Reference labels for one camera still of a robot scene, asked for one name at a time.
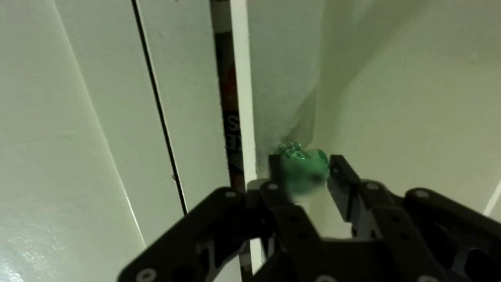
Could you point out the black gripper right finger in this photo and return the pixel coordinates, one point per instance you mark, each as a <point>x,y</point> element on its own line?
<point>407,229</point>

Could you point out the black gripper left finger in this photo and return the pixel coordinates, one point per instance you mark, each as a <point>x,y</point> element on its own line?
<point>229,235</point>

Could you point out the green glass door knob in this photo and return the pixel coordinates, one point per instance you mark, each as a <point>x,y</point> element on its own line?
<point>302,166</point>

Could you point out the cream cabinet door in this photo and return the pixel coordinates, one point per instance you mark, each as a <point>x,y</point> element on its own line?
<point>52,130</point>
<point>417,79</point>

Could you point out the white upper cabinet doors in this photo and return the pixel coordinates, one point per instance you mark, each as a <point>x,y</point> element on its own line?
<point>193,79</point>

